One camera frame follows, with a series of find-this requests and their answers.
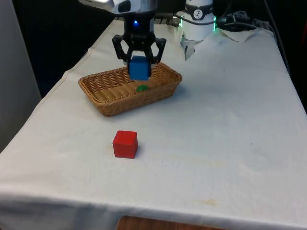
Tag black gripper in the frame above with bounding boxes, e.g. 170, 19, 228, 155
112, 11, 167, 65

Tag blue cube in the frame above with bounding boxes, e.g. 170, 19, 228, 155
128, 55, 151, 81

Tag wicker basket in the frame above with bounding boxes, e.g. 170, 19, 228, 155
78, 61, 183, 117

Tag red cube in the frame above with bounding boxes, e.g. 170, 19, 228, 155
112, 130, 139, 159

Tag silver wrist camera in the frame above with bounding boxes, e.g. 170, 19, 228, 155
78, 0, 131, 14

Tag black cable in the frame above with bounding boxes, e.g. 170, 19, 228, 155
263, 0, 291, 72
215, 13, 259, 32

